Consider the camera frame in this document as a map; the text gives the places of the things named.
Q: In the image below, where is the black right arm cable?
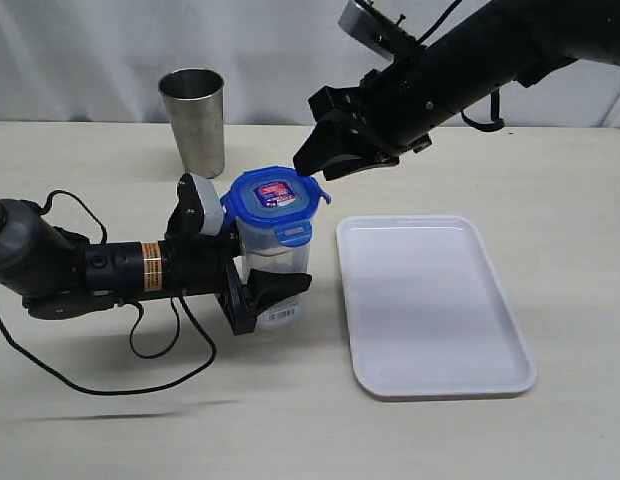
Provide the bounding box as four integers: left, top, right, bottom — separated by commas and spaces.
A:
417, 0, 506, 133

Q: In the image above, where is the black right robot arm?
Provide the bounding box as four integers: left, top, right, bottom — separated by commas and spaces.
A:
293, 1, 620, 180

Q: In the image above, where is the blue container lid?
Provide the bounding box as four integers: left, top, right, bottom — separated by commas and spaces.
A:
221, 166, 332, 248

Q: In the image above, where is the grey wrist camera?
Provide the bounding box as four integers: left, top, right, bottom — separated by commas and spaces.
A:
338, 0, 393, 60
190, 174, 225, 236

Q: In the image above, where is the stainless steel cup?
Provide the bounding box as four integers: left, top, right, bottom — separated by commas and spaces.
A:
158, 68, 225, 179

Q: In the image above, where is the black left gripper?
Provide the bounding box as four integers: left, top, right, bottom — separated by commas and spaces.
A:
164, 173, 312, 335

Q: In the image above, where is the white plastic tray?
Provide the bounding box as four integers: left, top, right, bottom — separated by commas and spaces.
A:
336, 214, 538, 401

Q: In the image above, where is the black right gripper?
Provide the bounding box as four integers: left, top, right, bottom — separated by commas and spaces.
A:
293, 65, 433, 181

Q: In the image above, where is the white backdrop curtain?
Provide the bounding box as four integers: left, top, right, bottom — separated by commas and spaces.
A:
0, 0, 620, 129

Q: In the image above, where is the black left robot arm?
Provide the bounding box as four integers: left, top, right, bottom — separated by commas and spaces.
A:
0, 173, 312, 335

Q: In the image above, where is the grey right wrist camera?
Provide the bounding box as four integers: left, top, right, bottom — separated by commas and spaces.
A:
338, 0, 393, 60

